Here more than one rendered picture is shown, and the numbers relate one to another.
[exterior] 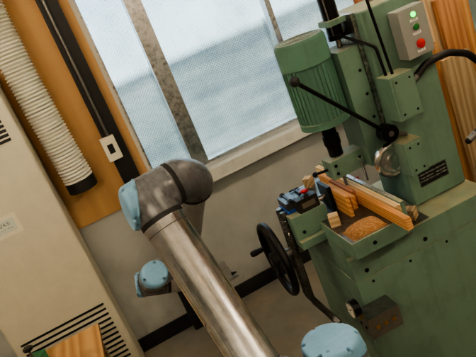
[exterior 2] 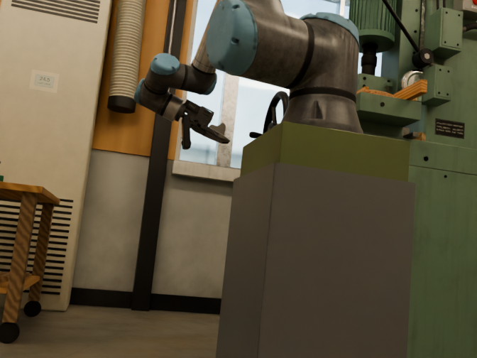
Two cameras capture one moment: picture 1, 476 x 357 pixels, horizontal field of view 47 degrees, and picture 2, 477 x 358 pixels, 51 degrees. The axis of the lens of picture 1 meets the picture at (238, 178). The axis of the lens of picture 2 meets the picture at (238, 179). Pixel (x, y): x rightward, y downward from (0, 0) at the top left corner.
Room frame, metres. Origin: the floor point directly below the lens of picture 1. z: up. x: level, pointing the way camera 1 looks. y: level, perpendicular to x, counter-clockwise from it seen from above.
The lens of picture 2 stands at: (0.03, 0.14, 0.38)
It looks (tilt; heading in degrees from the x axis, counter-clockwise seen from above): 8 degrees up; 359
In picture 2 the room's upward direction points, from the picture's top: 6 degrees clockwise
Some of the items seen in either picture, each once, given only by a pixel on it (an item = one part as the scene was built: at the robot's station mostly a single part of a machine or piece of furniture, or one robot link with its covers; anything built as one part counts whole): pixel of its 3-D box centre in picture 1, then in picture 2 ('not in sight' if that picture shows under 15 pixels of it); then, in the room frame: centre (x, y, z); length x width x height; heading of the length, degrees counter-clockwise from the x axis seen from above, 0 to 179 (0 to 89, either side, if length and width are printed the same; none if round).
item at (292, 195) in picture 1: (297, 199); not in sight; (1.79, -0.17, 0.99); 0.13 x 0.11 x 0.06; 10
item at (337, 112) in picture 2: not in sight; (320, 119); (1.12, -0.06, 0.69); 0.19 x 0.19 x 0.10
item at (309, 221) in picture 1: (304, 216); not in sight; (1.79, -0.17, 0.91); 0.15 x 0.14 x 0.09; 10
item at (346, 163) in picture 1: (345, 163); (372, 89); (1.83, -0.38, 1.03); 0.14 x 0.07 x 0.09; 100
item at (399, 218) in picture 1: (358, 197); (374, 111); (1.76, -0.37, 0.92); 0.62 x 0.02 x 0.04; 10
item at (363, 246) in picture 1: (328, 216); (337, 124); (1.81, -0.25, 0.87); 0.61 x 0.30 x 0.06; 10
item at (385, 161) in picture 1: (390, 159); (417, 86); (1.73, -0.51, 1.02); 0.12 x 0.03 x 0.12; 100
